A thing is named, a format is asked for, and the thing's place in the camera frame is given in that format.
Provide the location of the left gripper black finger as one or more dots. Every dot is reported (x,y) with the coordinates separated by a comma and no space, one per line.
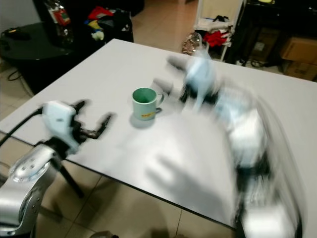
(80,104)
(104,126)

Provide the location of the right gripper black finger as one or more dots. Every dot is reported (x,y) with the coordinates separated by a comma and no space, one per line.
(180,62)
(164,85)

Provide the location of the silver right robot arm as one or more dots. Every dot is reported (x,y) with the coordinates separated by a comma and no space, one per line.
(252,139)

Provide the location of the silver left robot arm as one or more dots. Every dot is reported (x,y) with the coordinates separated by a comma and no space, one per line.
(22,193)

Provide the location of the shiny clear plastic bag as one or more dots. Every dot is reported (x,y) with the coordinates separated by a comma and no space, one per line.
(192,43)

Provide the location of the green ceramic mug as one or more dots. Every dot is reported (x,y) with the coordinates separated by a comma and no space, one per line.
(143,105)

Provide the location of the red cloth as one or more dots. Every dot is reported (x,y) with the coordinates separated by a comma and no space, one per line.
(216,38)

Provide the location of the black table leg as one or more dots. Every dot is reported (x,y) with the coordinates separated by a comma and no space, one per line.
(72,182)

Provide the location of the black round side table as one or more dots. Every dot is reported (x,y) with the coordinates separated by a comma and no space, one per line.
(39,59)

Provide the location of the white rack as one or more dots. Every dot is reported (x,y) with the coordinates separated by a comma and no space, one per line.
(215,10)

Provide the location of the yellow white glove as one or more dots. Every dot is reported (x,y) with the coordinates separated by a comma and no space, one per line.
(97,34)

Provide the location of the black bag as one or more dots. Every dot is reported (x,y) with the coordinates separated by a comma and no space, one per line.
(119,24)

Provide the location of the clear plastic bottle red label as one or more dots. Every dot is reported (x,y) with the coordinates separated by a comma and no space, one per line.
(59,20)

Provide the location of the red packet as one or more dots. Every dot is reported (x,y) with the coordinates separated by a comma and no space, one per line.
(99,12)

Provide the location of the small black device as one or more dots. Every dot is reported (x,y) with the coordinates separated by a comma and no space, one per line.
(19,33)

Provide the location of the brown cardboard box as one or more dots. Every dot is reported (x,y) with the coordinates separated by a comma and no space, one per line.
(299,49)
(302,71)

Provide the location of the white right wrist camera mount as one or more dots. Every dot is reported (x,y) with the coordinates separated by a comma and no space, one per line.
(203,74)

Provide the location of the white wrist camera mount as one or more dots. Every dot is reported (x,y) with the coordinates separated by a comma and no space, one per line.
(203,74)
(59,124)

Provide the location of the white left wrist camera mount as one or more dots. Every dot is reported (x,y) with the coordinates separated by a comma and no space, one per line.
(59,124)

